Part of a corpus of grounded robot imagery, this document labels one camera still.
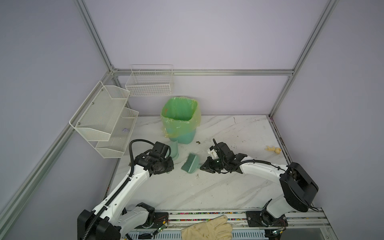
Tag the green hand brush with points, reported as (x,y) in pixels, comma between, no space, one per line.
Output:
(192,164)

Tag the beige small toy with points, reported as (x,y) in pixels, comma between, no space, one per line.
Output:
(273,149)

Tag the green trash bin with bag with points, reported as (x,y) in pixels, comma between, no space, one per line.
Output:
(180,117)

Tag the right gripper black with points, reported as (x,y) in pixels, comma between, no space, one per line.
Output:
(207,163)

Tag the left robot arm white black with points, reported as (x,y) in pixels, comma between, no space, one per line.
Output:
(110,220)

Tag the lower white mesh shelf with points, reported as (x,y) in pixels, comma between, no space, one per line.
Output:
(120,138)

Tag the beige work glove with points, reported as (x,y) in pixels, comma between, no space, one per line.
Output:
(215,229)

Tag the white mesh shelf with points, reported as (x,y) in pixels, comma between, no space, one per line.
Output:
(96,119)
(120,138)

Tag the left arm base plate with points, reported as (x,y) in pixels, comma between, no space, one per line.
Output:
(155,220)

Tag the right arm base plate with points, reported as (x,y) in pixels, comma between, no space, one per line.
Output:
(264,219)

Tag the white wire basket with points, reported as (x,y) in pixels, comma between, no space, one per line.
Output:
(150,80)

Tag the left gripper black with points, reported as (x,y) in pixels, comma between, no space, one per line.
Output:
(170,166)

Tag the upper white mesh shelf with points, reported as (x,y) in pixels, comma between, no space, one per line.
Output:
(96,119)

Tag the green plastic dustpan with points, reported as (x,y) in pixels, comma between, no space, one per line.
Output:
(174,150)

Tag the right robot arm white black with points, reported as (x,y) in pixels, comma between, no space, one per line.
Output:
(298,188)

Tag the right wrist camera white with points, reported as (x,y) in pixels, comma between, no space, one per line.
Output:
(213,153)

